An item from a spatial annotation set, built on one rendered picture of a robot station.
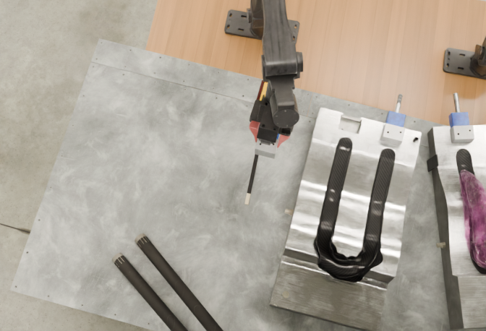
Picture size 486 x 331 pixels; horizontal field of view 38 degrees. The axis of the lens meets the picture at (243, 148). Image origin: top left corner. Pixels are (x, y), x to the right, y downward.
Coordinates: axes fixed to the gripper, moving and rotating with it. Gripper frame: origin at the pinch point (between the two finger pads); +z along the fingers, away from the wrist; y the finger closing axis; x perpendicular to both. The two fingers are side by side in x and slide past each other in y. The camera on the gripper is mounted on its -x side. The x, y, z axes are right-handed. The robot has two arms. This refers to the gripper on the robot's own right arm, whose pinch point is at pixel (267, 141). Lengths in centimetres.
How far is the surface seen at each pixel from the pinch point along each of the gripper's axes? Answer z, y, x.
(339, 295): 21.9, 25.6, -22.4
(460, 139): -1.1, 46.0, 16.3
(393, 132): -2.3, 29.1, 11.3
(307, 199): 9.4, 12.6, -6.7
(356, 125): 1.9, 20.5, 15.1
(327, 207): 9.8, 17.7, -7.2
